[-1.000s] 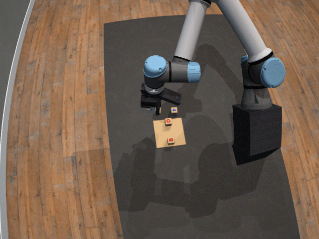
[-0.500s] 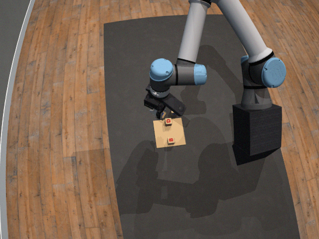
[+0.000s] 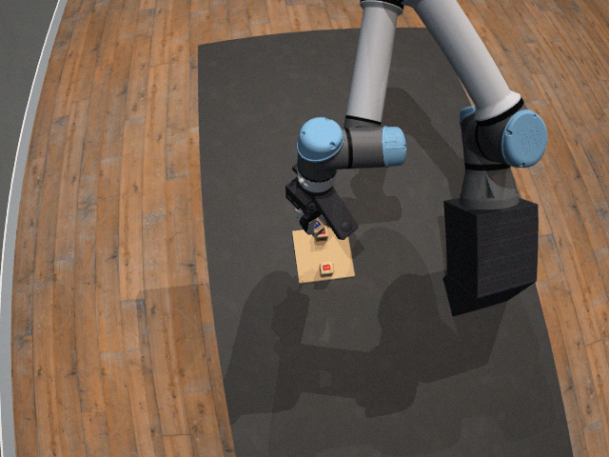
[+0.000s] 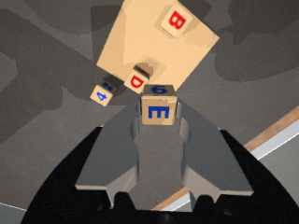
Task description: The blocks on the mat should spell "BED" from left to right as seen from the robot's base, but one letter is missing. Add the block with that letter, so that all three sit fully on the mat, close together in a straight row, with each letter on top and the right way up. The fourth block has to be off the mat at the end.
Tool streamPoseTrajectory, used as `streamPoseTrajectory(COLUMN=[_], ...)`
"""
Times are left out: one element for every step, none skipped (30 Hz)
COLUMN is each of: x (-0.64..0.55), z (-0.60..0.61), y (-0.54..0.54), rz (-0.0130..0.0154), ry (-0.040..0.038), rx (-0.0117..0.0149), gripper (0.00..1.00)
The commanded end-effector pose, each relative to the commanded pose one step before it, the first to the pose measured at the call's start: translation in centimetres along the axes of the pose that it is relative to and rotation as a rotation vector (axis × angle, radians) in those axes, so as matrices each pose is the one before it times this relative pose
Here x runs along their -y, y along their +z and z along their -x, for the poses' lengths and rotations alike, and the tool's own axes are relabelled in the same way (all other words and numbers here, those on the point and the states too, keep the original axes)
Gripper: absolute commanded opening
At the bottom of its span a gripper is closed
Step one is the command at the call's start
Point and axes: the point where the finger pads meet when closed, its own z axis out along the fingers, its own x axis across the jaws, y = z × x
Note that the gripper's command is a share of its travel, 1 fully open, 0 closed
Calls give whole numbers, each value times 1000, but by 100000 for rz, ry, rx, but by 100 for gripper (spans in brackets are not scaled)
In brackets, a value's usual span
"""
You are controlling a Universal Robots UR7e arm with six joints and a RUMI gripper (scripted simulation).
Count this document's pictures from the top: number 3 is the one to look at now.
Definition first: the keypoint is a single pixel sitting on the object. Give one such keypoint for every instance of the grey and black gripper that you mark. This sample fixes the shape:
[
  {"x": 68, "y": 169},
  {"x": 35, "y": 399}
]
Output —
[{"x": 299, "y": 198}]

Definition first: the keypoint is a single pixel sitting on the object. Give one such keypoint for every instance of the wooden letter block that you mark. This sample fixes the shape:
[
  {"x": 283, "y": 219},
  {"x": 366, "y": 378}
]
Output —
[
  {"x": 318, "y": 228},
  {"x": 323, "y": 236},
  {"x": 326, "y": 269}
]

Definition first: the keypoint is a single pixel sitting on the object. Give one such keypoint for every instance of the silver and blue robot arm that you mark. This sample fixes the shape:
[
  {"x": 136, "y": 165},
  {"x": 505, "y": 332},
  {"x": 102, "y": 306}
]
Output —
[{"x": 517, "y": 137}]

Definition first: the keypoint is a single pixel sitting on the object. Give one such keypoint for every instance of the tan mat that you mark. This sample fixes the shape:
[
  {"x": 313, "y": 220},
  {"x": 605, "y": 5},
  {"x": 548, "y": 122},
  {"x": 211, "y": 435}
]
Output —
[{"x": 309, "y": 254}]

